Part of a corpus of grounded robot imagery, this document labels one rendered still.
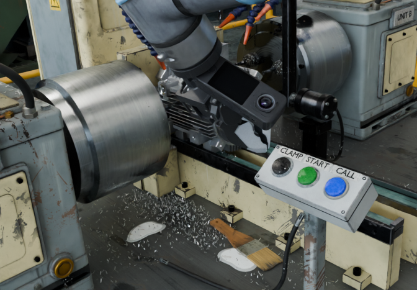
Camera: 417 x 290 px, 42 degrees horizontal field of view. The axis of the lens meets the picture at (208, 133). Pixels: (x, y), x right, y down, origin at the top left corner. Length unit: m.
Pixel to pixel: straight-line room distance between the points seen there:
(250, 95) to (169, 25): 0.13
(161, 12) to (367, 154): 1.00
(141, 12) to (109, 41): 0.74
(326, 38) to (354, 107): 0.25
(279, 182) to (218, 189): 0.43
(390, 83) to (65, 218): 1.01
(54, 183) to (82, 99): 0.16
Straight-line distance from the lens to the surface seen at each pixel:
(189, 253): 1.12
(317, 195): 0.80
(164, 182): 1.31
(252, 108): 0.66
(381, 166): 1.46
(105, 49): 1.34
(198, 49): 0.65
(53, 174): 0.93
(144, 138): 1.02
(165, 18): 0.61
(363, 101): 1.55
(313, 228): 0.87
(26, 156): 0.90
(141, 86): 1.04
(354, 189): 0.79
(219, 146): 1.20
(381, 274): 1.03
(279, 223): 1.14
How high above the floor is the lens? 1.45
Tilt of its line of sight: 23 degrees down
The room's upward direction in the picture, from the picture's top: 4 degrees counter-clockwise
